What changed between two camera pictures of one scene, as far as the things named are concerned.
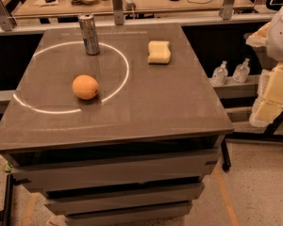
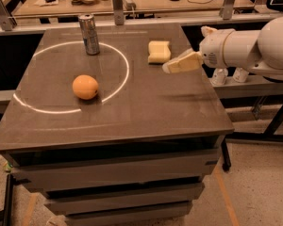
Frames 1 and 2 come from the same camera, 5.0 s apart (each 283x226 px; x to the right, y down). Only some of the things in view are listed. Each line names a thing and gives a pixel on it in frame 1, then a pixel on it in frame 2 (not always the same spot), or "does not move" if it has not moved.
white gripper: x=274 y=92 to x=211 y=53
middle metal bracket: x=117 y=4 does not move
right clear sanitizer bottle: x=241 y=72 does not move
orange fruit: x=85 y=87 does not move
